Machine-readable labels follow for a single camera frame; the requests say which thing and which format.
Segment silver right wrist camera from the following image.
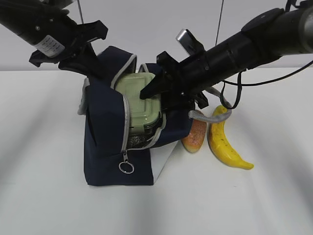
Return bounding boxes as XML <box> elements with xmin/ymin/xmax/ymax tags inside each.
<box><xmin>176</xmin><ymin>29</ymin><xmax>205</xmax><ymax>56</ymax></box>

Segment brown bread roll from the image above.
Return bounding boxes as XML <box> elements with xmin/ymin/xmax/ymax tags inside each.
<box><xmin>181</xmin><ymin>118</ymin><xmax>207</xmax><ymax>153</ymax></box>

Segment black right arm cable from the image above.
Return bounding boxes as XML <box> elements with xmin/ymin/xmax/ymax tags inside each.
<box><xmin>205</xmin><ymin>58</ymin><xmax>313</xmax><ymax>110</ymax></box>

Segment navy blue lunch bag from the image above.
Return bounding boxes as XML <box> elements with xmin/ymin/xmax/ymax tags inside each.
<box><xmin>78</xmin><ymin>46</ymin><xmax>196</xmax><ymax>187</ymax></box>

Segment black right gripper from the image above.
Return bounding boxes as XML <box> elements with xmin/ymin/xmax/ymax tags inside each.
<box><xmin>140</xmin><ymin>51</ymin><xmax>208</xmax><ymax>112</ymax></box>

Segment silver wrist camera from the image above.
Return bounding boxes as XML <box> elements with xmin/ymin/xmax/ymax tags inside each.
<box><xmin>41</xmin><ymin>0</ymin><xmax>76</xmax><ymax>9</ymax></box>
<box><xmin>176</xmin><ymin>29</ymin><xmax>205</xmax><ymax>56</ymax></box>

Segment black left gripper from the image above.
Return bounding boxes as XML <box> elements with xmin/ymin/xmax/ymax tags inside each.
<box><xmin>29</xmin><ymin>16</ymin><xmax>108</xmax><ymax>79</ymax></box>

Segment green lidded food container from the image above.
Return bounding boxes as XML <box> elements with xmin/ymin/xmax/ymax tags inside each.
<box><xmin>115</xmin><ymin>72</ymin><xmax>161</xmax><ymax>136</ymax></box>

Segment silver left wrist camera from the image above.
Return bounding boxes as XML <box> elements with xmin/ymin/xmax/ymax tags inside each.
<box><xmin>41</xmin><ymin>0</ymin><xmax>76</xmax><ymax>9</ymax></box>

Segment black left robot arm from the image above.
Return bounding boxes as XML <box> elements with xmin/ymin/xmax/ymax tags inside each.
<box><xmin>0</xmin><ymin>0</ymin><xmax>108</xmax><ymax>79</ymax></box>

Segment yellow banana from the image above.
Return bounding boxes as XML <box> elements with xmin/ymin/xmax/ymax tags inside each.
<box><xmin>208</xmin><ymin>120</ymin><xmax>254</xmax><ymax>170</ymax></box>

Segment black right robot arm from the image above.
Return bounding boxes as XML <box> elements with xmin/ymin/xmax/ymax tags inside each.
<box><xmin>140</xmin><ymin>0</ymin><xmax>313</xmax><ymax>110</ymax></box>

